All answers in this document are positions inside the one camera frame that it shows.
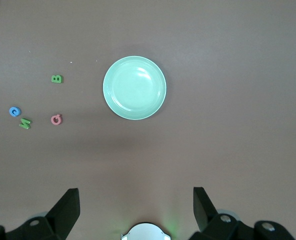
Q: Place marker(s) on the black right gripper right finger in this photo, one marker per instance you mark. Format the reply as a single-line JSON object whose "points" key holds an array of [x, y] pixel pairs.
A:
{"points": [[205, 215]]}

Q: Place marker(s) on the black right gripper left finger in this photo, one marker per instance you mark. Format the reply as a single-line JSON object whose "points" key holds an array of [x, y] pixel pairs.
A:
{"points": [[63, 215]]}

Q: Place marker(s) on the pink wooden letter Q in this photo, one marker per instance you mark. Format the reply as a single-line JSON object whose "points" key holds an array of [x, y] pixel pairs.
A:
{"points": [[54, 121]]}

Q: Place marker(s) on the green wooden letter N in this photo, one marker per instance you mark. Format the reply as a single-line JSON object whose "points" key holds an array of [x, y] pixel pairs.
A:
{"points": [[25, 123]]}

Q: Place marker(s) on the blue wooden letter C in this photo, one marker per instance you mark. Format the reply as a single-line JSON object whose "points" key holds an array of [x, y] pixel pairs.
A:
{"points": [[12, 111]]}

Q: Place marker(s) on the green wooden letter B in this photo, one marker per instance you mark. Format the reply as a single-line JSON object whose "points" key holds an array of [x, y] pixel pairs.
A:
{"points": [[55, 79]]}

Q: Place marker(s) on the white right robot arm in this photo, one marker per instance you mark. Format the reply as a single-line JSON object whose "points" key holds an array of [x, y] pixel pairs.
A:
{"points": [[145, 233]]}

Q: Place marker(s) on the brown table mat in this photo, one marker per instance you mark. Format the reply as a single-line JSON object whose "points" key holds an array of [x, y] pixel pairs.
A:
{"points": [[213, 150]]}

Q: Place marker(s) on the mint green round plate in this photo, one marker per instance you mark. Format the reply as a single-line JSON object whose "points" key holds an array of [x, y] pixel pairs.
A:
{"points": [[134, 88]]}

